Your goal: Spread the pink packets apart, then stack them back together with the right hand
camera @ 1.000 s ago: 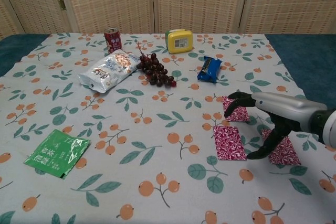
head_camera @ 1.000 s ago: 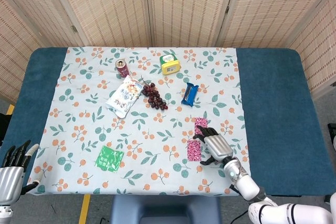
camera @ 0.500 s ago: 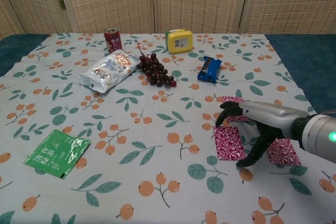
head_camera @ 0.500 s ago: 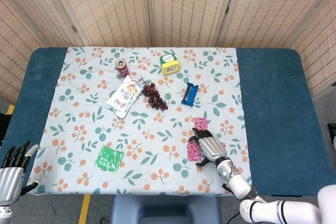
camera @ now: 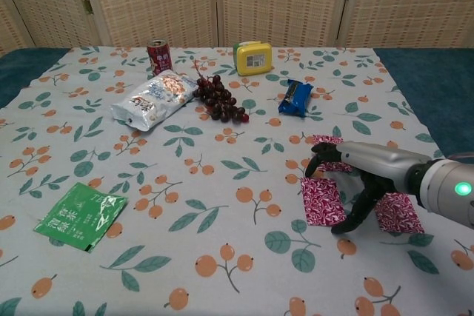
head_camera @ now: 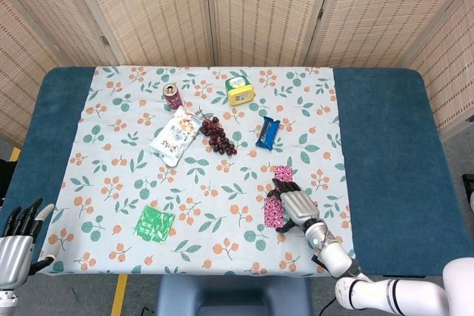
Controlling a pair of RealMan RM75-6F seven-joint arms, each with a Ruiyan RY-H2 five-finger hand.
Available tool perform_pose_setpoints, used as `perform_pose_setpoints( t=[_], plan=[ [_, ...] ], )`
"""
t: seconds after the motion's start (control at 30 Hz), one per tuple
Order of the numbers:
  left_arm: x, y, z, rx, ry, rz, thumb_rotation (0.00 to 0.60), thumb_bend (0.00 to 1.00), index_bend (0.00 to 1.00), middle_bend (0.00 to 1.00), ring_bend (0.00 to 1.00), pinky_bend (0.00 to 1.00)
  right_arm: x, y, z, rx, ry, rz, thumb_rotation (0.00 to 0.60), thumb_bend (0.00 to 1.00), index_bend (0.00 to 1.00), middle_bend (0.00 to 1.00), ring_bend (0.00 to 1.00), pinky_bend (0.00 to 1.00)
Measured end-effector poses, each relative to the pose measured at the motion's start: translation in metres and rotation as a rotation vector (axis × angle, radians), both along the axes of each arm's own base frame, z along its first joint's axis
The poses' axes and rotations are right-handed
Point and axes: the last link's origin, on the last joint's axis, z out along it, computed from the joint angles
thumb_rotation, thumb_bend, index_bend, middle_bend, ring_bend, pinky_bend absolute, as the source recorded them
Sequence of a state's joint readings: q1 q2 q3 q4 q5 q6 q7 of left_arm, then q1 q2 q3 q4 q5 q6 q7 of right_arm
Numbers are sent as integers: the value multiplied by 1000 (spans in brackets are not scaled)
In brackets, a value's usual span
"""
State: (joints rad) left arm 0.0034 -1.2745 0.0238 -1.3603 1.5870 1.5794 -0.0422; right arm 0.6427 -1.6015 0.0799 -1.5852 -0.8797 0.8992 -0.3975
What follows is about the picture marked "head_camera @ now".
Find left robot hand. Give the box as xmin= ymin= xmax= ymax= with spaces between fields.
xmin=0 ymin=198 xmax=59 ymax=292

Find floral fruit print tablecloth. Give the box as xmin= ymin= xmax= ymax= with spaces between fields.
xmin=38 ymin=65 xmax=357 ymax=276

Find woven folding screen panel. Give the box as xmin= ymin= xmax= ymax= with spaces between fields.
xmin=401 ymin=0 xmax=474 ymax=139
xmin=205 ymin=0 xmax=338 ymax=67
xmin=62 ymin=0 xmax=218 ymax=67
xmin=0 ymin=0 xmax=66 ymax=147
xmin=0 ymin=0 xmax=127 ymax=69
xmin=303 ymin=0 xmax=474 ymax=69

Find blue grey pedestal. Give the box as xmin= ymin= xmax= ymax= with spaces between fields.
xmin=155 ymin=275 xmax=313 ymax=316

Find white snack bag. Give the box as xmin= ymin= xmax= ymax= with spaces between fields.
xmin=148 ymin=104 xmax=203 ymax=168

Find dark purple grape bunch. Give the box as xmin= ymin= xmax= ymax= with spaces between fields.
xmin=198 ymin=107 xmax=238 ymax=157

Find blue wrapped snack pack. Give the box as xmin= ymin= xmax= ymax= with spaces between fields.
xmin=255 ymin=115 xmax=282 ymax=151

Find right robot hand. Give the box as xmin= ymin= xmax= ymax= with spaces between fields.
xmin=267 ymin=178 xmax=321 ymax=235

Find green tea packet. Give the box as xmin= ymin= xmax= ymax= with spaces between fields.
xmin=133 ymin=204 xmax=176 ymax=245

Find blue felt table cover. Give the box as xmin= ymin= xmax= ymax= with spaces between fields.
xmin=0 ymin=66 xmax=474 ymax=279

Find black box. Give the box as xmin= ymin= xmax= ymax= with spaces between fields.
xmin=0 ymin=159 xmax=18 ymax=198

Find red drink can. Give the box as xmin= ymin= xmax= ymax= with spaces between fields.
xmin=161 ymin=82 xmax=183 ymax=112

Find yellow plastic box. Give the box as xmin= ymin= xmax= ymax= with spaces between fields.
xmin=224 ymin=75 xmax=256 ymax=106

